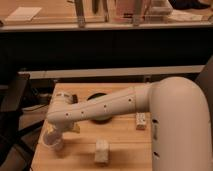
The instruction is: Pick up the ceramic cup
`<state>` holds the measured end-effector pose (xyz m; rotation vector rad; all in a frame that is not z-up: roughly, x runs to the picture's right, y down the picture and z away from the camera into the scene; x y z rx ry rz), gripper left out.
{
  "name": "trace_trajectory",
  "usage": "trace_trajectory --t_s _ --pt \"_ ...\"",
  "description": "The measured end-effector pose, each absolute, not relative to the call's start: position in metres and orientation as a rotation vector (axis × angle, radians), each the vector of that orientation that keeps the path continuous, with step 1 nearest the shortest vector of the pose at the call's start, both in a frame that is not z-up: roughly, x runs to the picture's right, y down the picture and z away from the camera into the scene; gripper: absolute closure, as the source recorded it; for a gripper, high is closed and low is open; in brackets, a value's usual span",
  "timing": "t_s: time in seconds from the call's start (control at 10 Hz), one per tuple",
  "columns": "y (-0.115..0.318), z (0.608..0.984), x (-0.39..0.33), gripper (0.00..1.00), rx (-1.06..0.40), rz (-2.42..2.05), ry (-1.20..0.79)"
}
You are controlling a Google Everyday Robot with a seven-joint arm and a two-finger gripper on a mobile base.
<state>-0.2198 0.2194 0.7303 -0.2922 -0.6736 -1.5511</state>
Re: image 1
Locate green ceramic bowl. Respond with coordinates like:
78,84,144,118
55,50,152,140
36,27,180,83
87,93,112,124

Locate grey metal rail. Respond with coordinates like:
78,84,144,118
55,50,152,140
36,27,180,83
20,65,204,79

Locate black rectangular block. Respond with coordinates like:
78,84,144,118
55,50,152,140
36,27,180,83
72,94,78,103

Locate white folded cloth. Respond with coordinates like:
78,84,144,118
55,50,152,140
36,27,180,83
94,139,109,164

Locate white tube with label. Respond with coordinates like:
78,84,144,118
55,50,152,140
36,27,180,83
136,113,147,130

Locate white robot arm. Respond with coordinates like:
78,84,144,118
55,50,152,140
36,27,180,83
47,77,213,171

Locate white paper on floor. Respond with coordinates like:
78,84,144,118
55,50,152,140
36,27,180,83
5,7,41,22

